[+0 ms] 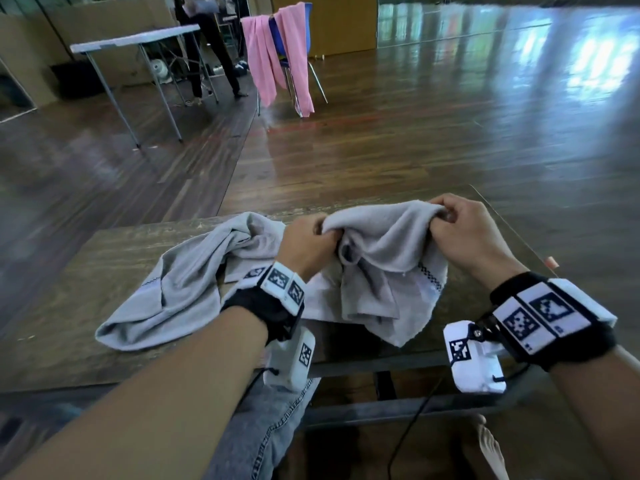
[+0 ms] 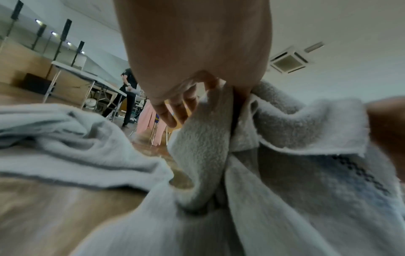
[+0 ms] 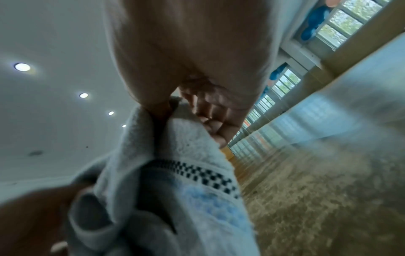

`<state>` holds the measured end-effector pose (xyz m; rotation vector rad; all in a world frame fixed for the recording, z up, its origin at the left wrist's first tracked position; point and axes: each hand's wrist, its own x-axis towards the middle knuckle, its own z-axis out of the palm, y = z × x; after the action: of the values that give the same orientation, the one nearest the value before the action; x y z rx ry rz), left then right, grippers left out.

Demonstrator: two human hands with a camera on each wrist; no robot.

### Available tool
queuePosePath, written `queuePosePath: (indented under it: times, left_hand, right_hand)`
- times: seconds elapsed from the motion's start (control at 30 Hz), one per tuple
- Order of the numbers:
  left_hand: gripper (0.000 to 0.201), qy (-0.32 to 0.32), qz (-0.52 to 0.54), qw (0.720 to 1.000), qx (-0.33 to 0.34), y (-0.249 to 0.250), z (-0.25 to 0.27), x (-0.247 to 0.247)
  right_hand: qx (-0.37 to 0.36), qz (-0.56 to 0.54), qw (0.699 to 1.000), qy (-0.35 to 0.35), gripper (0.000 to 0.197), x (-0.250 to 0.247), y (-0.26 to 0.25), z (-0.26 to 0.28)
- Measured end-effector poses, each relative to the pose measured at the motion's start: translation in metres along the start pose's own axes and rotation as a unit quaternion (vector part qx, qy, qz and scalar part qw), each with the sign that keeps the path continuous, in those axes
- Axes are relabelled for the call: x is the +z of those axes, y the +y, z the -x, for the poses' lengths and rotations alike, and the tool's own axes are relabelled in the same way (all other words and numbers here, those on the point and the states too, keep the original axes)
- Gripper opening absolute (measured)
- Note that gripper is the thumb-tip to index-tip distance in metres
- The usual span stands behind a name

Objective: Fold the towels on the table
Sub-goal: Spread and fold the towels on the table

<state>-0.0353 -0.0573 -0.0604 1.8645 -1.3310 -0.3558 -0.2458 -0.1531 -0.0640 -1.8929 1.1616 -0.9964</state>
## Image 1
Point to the person's right hand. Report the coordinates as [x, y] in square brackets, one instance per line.
[475, 239]

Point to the person's left hand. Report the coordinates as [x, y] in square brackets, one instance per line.
[305, 244]

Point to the grey terry towel checkered stripe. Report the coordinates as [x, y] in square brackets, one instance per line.
[385, 244]

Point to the light grey smooth towel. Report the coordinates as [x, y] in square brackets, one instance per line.
[190, 284]

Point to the person's right forearm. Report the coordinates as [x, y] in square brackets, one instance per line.
[600, 419]

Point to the person's bare foot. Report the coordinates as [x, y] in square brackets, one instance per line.
[490, 449]

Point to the black left wrist marker band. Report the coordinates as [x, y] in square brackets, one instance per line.
[265, 304]

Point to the black wrist marker band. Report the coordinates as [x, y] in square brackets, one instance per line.
[265, 304]
[550, 324]

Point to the black right wrist marker band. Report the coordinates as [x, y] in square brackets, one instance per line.
[550, 324]

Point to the pink cloth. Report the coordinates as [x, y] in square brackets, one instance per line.
[262, 59]
[297, 59]

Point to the blue chair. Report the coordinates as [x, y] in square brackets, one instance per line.
[305, 39]

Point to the yellow wooden door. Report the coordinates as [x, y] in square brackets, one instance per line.
[340, 24]

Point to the white floor fan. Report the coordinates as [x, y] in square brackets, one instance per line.
[161, 70]

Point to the grey folding table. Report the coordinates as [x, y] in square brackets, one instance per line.
[135, 37]

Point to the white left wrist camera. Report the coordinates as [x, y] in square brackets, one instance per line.
[292, 364]

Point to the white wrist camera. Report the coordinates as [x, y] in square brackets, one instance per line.
[292, 364]
[475, 364]

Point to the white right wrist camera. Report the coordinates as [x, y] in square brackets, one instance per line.
[475, 364]

